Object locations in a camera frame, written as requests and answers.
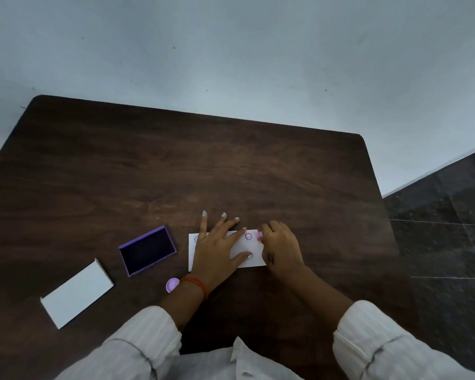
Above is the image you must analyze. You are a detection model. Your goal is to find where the white striped shirt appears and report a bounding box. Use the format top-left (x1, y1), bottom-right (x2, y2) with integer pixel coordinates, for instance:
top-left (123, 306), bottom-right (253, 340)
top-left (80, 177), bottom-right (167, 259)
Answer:
top-left (53, 300), bottom-right (475, 380)

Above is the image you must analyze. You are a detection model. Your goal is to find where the red thread wristband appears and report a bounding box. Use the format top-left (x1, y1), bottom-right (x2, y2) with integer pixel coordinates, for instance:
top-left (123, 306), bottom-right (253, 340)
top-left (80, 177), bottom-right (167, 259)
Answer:
top-left (180, 275), bottom-right (210, 301)

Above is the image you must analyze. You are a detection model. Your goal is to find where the person's right hand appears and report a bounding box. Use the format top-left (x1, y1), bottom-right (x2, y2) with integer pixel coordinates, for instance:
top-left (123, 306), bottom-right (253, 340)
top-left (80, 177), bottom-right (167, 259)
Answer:
top-left (257, 220), bottom-right (306, 280)

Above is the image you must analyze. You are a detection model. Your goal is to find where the person's left hand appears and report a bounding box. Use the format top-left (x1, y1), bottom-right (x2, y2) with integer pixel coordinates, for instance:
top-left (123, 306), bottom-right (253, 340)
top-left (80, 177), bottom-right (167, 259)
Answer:
top-left (189, 211), bottom-right (254, 289)

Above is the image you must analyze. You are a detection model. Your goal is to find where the person's left forearm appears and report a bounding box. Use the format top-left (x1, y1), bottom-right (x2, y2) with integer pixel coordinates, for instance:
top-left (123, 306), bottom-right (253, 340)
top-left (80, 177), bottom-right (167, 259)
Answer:
top-left (159, 278), bottom-right (211, 331)

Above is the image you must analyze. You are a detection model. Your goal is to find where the person's right forearm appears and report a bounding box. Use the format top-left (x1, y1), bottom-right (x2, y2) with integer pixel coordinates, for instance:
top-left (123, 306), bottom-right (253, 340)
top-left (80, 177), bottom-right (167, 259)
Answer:
top-left (276, 266), bottom-right (355, 334)

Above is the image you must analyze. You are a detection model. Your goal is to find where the purple ink pad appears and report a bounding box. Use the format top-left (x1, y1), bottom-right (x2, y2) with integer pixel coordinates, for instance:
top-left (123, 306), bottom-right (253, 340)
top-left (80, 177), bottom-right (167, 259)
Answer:
top-left (119, 226), bottom-right (178, 278)

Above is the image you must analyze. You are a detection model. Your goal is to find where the white stamped paper card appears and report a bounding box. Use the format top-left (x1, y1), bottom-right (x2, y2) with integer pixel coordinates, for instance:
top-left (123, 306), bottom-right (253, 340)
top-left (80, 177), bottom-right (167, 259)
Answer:
top-left (188, 229), bottom-right (267, 272)

